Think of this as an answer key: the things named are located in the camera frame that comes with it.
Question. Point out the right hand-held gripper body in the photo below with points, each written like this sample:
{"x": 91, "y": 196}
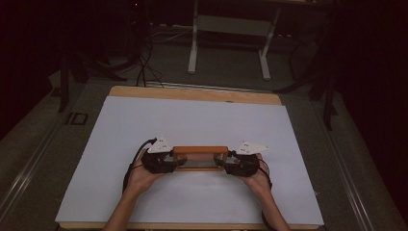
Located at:
{"x": 243, "y": 165}

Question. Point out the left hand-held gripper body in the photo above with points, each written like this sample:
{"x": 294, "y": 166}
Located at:
{"x": 158, "y": 162}

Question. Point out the orange wooden frame box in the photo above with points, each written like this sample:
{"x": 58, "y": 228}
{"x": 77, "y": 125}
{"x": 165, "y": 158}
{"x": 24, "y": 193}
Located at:
{"x": 200, "y": 150}

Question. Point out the person's left hand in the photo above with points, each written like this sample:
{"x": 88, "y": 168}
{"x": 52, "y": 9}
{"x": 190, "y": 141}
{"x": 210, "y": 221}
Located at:
{"x": 144, "y": 178}

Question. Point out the person's right hand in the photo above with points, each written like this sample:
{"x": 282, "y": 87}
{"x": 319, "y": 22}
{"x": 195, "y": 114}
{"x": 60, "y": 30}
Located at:
{"x": 258, "y": 181}

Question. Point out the white table cover sheet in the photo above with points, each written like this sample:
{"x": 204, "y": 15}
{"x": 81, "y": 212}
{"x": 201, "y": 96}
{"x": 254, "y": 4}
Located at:
{"x": 192, "y": 128}

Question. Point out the wooden table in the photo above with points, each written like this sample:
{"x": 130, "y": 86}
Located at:
{"x": 192, "y": 94}

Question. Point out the dark metal stand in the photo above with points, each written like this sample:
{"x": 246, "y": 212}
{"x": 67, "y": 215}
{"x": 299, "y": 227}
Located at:
{"x": 64, "y": 86}
{"x": 327, "y": 96}

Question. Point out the metal floor rail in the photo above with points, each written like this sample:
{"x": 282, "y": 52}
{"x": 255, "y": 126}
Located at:
{"x": 25, "y": 173}
{"x": 349, "y": 183}

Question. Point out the white metal table frame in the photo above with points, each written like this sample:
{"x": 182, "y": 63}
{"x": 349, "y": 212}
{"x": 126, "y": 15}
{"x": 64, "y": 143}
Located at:
{"x": 231, "y": 27}

